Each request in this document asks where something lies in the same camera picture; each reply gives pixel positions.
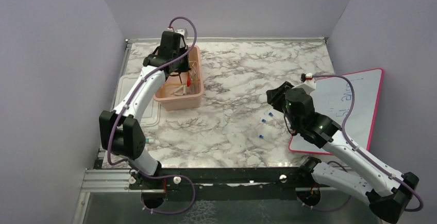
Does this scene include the red plastic spoon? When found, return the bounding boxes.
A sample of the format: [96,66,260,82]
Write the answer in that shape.
[186,72,191,87]

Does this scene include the white clay triangle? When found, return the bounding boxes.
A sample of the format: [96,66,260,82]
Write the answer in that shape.
[172,84,190,96]

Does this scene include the yellow rubber tube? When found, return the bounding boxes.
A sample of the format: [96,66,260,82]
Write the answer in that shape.
[161,83,192,97]

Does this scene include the black metal ring stand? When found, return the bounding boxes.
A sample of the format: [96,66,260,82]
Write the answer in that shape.
[173,73,182,84]

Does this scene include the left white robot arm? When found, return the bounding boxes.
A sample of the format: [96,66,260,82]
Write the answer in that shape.
[99,28,191,188]

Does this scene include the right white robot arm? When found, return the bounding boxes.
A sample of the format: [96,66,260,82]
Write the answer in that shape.
[266,81,419,223]

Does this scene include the pink plastic bin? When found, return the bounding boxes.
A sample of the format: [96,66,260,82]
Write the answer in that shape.
[153,45,205,111]

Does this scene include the pink framed whiteboard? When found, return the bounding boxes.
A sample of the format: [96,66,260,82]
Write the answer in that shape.
[288,67,385,157]

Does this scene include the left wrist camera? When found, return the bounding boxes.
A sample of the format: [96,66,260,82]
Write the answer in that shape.
[167,28,188,39]

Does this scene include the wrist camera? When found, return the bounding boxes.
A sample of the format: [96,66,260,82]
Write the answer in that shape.
[167,28,188,39]
[299,73,316,95]

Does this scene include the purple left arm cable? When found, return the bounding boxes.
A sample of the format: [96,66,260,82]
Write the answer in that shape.
[106,16,198,215]

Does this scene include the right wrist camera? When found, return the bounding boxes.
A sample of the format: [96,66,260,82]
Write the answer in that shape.
[299,73,316,95]

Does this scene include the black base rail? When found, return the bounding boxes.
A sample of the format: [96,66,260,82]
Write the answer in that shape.
[120,167,324,204]

